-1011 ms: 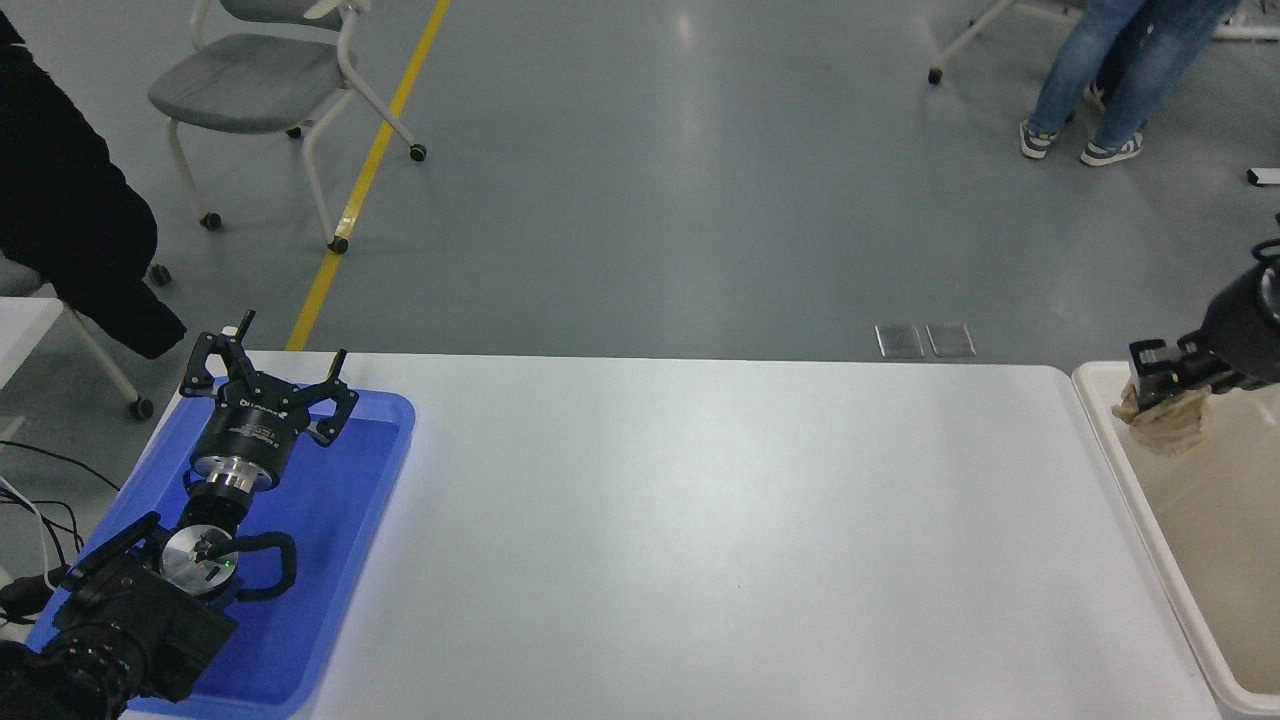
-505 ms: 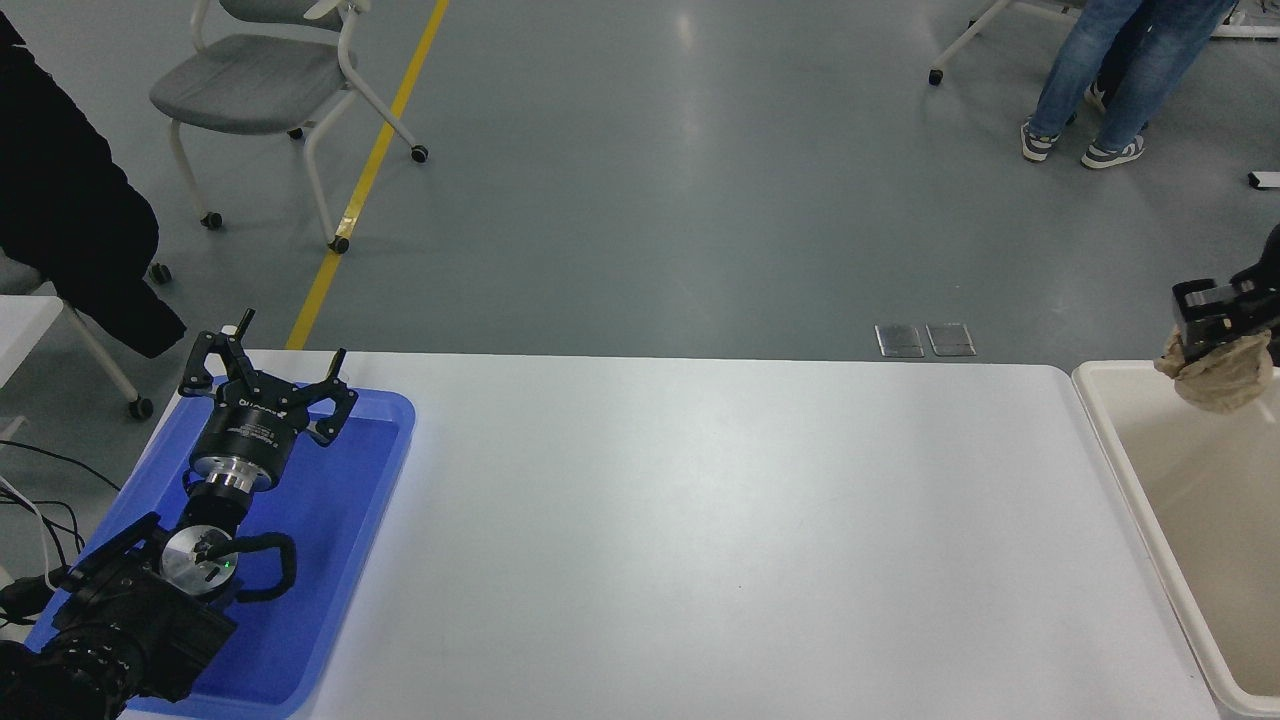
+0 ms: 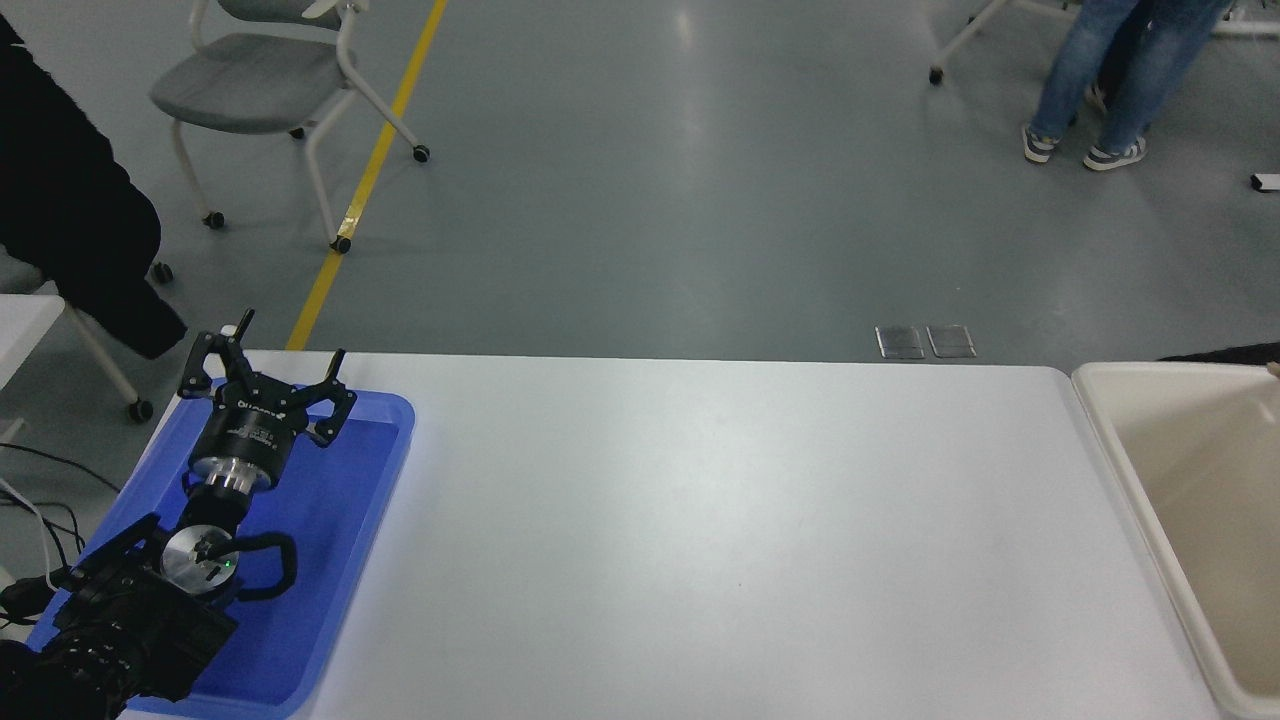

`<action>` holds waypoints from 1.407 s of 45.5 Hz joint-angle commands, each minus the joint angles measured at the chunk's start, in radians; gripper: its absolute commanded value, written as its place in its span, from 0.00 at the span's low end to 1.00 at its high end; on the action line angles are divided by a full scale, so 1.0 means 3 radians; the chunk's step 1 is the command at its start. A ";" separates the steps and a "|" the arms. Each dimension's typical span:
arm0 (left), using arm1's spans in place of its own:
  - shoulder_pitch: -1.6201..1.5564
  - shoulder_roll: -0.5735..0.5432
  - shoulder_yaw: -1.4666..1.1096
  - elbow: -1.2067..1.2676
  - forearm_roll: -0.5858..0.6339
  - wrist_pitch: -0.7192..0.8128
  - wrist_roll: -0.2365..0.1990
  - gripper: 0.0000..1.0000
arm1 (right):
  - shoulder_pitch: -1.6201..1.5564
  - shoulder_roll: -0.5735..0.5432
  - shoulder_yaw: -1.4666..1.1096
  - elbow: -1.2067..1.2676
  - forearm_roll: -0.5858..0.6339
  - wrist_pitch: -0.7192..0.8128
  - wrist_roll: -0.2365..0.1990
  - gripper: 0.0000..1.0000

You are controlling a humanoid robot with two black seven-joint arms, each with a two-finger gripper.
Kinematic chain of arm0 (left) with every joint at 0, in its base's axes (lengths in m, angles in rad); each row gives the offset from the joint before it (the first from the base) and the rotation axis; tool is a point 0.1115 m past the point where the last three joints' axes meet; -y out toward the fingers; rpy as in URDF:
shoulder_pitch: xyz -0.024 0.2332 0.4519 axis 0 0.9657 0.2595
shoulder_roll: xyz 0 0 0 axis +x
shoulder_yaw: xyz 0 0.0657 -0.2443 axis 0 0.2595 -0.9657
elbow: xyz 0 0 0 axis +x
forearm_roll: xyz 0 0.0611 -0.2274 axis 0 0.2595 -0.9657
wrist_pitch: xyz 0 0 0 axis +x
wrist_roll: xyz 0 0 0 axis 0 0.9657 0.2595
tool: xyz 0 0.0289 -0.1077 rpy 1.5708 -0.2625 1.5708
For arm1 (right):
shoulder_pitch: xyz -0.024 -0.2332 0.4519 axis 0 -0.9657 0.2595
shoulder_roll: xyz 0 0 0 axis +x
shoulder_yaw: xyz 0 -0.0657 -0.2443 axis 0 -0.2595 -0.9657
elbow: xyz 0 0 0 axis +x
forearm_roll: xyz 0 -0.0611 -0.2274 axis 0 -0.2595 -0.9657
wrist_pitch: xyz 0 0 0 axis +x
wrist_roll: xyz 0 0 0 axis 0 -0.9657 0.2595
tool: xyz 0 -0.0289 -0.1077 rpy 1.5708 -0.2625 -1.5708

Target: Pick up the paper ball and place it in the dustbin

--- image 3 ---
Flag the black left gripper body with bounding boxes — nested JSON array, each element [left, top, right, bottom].
[[196, 378, 305, 474]]

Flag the blue plastic tray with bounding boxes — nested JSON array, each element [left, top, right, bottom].
[[22, 377, 417, 720]]

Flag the white leg chair with casters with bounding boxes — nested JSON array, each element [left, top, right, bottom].
[[0, 250, 174, 422]]

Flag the seated person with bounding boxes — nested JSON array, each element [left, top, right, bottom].
[[0, 15, 189, 361]]

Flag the white chair legs with caster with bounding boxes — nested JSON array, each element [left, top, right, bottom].
[[927, 0, 1083, 87]]

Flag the standing person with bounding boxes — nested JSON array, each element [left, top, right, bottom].
[[1021, 0, 1237, 173]]

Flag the large pale bin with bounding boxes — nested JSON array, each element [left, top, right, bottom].
[[1071, 361, 1280, 720]]

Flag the black flat object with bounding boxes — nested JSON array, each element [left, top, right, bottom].
[[1157, 341, 1280, 367]]

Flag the black cable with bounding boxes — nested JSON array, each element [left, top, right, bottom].
[[0, 440, 122, 561]]

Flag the white cable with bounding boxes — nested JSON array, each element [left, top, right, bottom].
[[0, 475, 61, 593]]

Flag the grey seat white frame chair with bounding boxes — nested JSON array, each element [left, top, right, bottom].
[[149, 0, 431, 255]]

